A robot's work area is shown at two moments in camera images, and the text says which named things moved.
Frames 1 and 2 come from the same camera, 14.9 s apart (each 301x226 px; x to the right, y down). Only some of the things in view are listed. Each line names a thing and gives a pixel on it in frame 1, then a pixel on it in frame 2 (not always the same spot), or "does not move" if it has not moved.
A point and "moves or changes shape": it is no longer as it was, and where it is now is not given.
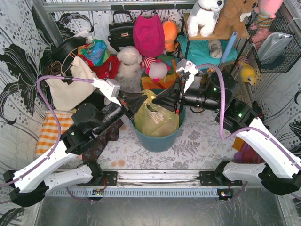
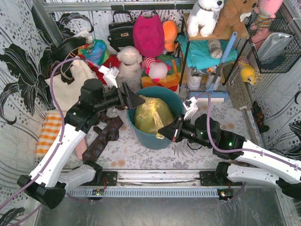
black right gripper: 178,98 -> 177,129
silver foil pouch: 272,44 does not move
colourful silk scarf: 97,51 does not move
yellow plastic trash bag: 152,120 moves or changes shape
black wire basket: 276,44 does not move
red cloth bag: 109,69 does not move
